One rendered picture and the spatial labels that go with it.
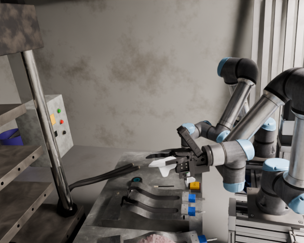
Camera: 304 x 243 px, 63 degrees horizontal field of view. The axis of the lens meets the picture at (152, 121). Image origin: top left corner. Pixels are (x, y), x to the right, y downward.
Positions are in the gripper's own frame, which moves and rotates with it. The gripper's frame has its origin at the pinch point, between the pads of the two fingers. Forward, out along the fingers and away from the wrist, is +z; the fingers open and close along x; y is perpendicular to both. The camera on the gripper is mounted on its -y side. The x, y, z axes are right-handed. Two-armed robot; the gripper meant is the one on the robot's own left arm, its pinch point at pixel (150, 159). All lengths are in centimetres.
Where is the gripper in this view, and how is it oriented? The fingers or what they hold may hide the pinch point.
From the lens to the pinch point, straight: 84.3
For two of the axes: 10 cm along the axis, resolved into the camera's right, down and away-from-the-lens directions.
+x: -1.3, -2.3, 9.6
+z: -9.8, 1.4, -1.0
